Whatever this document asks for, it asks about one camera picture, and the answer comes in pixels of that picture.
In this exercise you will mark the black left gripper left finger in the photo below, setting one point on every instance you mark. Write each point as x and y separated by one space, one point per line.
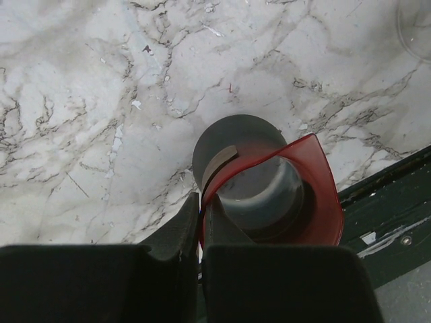
152 281

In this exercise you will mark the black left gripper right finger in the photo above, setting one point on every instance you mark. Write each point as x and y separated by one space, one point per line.
248 282

